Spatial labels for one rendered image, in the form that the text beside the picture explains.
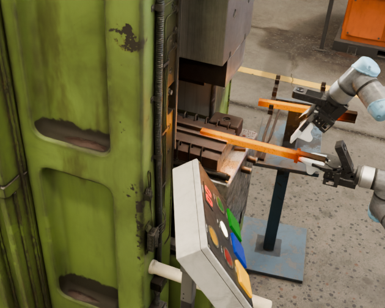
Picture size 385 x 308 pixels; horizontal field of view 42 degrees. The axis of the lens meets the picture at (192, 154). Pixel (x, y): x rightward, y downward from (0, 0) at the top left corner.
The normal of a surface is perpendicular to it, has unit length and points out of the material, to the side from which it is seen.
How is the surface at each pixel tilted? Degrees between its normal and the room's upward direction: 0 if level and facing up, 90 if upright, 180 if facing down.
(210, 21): 90
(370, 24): 90
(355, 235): 0
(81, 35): 89
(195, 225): 30
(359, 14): 90
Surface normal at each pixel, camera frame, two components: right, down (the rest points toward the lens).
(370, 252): 0.05, -0.81
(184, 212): -0.45, -0.70
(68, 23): -0.37, 0.52
